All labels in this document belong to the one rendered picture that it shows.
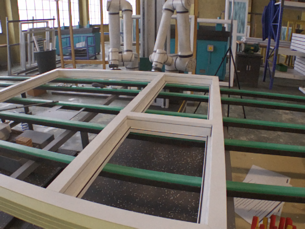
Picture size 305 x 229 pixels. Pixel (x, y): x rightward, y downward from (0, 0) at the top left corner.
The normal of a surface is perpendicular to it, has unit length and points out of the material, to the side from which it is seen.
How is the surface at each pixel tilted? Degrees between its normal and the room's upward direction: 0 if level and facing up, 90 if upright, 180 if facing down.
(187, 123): 90
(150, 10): 90
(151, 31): 90
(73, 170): 0
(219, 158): 0
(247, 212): 0
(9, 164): 90
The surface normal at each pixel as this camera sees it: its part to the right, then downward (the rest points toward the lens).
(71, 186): 0.97, 0.10
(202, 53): -0.25, 0.39
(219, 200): 0.00, -0.92
